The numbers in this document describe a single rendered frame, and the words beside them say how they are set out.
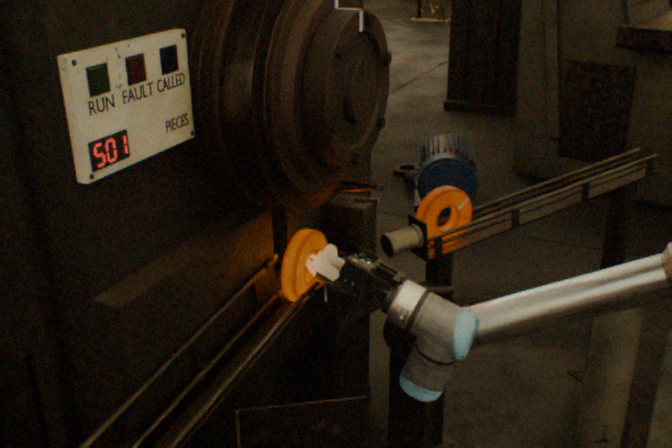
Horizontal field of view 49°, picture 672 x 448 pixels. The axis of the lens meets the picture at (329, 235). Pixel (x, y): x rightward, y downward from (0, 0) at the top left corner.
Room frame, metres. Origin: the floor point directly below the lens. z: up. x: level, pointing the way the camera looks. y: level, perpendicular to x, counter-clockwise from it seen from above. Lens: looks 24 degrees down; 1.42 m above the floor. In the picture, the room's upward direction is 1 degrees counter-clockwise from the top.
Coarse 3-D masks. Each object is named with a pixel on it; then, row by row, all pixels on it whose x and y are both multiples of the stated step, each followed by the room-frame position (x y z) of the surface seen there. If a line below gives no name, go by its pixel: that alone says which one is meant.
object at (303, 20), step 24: (288, 0) 1.25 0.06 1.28; (312, 0) 1.29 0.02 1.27; (288, 24) 1.22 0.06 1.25; (312, 24) 1.25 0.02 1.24; (288, 48) 1.21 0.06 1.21; (288, 72) 1.20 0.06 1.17; (264, 96) 1.18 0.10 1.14; (288, 96) 1.19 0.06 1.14; (264, 120) 1.17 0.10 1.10; (288, 120) 1.19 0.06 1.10; (288, 144) 1.20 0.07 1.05; (288, 168) 1.21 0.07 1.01; (312, 168) 1.24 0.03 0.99; (336, 168) 1.33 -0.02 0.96; (312, 192) 1.28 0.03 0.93
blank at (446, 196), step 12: (432, 192) 1.69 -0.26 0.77; (444, 192) 1.68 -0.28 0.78; (456, 192) 1.69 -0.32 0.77; (420, 204) 1.68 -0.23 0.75; (432, 204) 1.66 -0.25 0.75; (444, 204) 1.68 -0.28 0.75; (456, 204) 1.69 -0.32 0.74; (468, 204) 1.71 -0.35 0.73; (420, 216) 1.66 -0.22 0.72; (432, 216) 1.66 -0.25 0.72; (456, 216) 1.70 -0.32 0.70; (468, 216) 1.71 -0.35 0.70; (432, 228) 1.66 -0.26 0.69; (444, 228) 1.70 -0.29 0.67; (456, 240) 1.70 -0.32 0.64
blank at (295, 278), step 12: (300, 240) 1.34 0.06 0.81; (312, 240) 1.37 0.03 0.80; (324, 240) 1.41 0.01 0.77; (288, 252) 1.32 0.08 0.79; (300, 252) 1.32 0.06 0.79; (312, 252) 1.38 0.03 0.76; (288, 264) 1.31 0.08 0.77; (300, 264) 1.32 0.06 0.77; (288, 276) 1.30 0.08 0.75; (300, 276) 1.32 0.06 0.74; (312, 276) 1.38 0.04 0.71; (288, 288) 1.30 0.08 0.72; (300, 288) 1.31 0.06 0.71
